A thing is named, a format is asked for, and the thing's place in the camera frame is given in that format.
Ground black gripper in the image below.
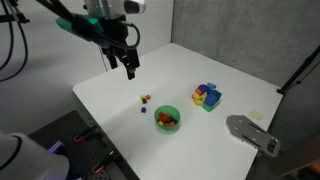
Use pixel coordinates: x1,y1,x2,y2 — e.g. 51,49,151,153
99,16,140,80

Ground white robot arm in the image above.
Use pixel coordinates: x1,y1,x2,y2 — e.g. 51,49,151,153
0,0,146,180

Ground small purple block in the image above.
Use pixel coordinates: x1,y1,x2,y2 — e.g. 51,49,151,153
141,107,147,113

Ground green plastic bowl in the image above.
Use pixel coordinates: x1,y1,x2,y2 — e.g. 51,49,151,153
154,105,181,131

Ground colourful blocks in bowl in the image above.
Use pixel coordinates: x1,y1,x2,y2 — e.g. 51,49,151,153
157,112,177,127

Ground pile of colourful toys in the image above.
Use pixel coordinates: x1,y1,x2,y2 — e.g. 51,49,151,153
191,82,222,112

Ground grey metal mounting plate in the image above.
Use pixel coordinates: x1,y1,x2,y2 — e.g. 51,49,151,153
226,115,281,157

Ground black tripod pole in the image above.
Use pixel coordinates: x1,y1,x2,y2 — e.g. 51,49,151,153
276,45,320,95

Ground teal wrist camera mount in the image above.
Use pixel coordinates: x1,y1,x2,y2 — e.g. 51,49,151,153
56,15,103,41

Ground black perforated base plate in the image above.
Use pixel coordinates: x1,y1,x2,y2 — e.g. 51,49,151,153
29,111,140,180

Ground black hanging cable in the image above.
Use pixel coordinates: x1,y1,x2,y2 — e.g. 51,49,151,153
0,0,30,83

